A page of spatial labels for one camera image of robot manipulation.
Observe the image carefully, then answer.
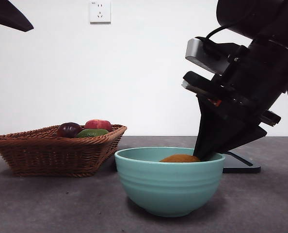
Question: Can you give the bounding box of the orange-brown kiwifruit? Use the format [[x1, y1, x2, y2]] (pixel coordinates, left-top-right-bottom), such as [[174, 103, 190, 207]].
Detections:
[[159, 154, 202, 163]]

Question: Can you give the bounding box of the teal ribbed bowl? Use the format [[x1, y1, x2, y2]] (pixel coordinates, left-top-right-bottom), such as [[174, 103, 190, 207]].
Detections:
[[114, 146, 226, 218]]

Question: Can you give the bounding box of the dark teal rectangular tray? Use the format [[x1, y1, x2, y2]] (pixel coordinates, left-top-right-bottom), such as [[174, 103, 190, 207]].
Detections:
[[113, 150, 261, 174]]

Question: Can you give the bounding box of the green avocado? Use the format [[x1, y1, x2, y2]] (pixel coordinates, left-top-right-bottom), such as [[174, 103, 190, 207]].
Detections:
[[75, 129, 110, 139]]

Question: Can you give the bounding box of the dark purple round fruit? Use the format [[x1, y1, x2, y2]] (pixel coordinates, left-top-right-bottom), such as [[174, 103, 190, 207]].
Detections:
[[56, 122, 83, 138]]

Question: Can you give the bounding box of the brown wicker basket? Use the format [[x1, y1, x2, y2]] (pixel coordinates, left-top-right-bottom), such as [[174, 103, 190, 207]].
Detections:
[[0, 124, 128, 177]]

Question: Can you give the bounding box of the black right camera cable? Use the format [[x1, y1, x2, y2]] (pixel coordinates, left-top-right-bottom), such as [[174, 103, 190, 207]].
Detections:
[[203, 24, 243, 60]]

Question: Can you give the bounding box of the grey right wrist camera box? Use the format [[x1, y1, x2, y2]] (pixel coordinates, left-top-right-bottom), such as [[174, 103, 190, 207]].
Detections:
[[184, 37, 232, 75]]

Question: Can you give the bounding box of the white wall socket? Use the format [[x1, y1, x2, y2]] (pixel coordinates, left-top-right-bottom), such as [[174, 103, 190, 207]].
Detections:
[[90, 0, 112, 24]]

